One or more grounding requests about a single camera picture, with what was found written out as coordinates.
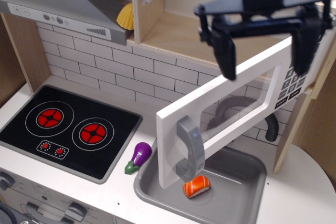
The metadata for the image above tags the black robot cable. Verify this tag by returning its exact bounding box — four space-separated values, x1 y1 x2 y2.
0 201 18 224

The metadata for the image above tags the grey right oven knob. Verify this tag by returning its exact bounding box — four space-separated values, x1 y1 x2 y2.
65 202 88 222

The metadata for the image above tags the grey left oven knob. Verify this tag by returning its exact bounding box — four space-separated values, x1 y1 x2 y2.
0 172 15 191

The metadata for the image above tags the dark grey toy faucet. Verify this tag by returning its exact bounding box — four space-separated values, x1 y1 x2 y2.
205 96 279 142

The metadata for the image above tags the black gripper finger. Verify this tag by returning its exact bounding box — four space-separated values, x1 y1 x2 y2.
212 30 236 80
291 6 326 76

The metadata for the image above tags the grey toy sink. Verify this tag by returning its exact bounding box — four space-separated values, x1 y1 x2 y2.
134 147 267 223

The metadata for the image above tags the purple toy eggplant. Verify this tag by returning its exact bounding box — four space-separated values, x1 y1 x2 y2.
124 142 152 175

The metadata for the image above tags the yellow toy shell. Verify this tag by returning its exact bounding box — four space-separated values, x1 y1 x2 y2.
117 3 134 30

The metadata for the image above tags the grey range hood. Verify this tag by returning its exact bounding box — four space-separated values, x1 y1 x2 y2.
1 0 132 45

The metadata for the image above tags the orange salmon sushi toy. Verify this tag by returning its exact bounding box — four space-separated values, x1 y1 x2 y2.
183 175 211 198

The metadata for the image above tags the grey oven knob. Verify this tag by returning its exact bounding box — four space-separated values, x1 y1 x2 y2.
0 172 15 191
65 202 88 222

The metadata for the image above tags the black toy stovetop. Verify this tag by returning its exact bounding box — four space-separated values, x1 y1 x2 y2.
1 86 142 184

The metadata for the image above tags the white toy microwave door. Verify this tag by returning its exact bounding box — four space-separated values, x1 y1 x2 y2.
156 15 336 190

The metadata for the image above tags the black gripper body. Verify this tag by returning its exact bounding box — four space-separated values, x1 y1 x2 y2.
194 0 332 47

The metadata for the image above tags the wooden microwave cabinet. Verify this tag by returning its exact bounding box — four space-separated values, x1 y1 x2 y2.
129 0 335 174

